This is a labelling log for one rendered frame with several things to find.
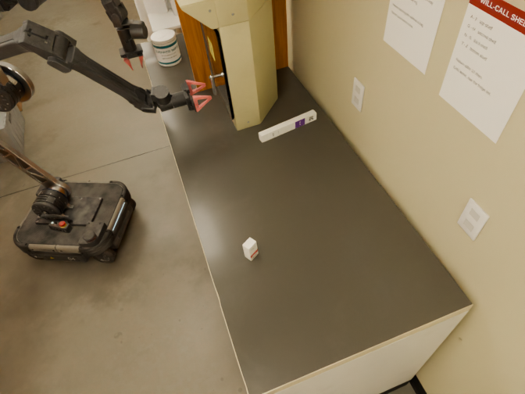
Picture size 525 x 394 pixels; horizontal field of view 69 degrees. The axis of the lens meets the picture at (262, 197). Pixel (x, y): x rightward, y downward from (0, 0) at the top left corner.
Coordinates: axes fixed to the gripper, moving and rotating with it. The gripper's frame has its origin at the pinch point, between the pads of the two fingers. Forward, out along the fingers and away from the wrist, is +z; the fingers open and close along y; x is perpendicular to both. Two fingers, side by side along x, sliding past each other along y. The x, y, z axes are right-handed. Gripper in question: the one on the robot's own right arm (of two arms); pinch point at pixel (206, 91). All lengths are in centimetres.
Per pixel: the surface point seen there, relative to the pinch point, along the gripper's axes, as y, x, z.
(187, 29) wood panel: 32.2, -11.0, 2.1
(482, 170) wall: -89, -16, 53
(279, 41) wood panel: 32, 7, 44
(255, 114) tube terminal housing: -4.7, 15.0, 18.1
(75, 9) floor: 421, 114, -93
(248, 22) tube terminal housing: -4.7, -25.6, 19.8
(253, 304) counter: -84, 20, -11
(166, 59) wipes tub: 62, 16, -10
